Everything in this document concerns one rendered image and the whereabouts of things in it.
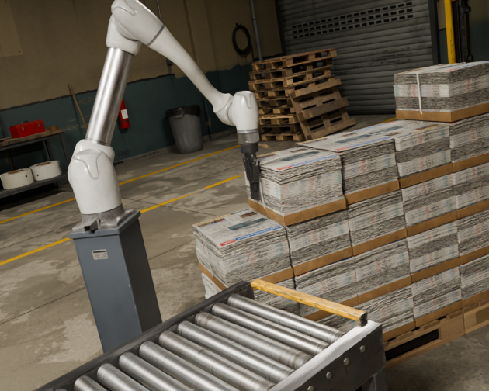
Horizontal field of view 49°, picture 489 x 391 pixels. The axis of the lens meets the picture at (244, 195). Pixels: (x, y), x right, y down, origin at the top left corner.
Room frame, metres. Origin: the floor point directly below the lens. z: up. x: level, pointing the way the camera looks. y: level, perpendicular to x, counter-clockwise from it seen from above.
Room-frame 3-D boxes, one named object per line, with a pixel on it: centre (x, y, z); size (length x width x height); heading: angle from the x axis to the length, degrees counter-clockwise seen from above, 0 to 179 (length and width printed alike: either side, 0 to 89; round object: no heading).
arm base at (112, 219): (1.94, 0.54, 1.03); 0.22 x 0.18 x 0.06; 166
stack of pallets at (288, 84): (9.07, -1.15, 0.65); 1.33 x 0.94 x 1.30; 133
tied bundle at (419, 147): (2.47, -0.75, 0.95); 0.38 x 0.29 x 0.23; 22
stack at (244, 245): (2.32, -0.35, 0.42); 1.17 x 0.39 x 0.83; 111
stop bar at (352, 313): (1.43, -0.12, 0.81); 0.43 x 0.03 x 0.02; 39
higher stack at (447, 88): (2.58, -1.03, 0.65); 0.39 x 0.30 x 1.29; 21
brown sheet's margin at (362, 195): (2.37, -0.47, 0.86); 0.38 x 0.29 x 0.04; 19
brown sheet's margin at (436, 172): (2.47, -0.75, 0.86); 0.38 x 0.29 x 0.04; 22
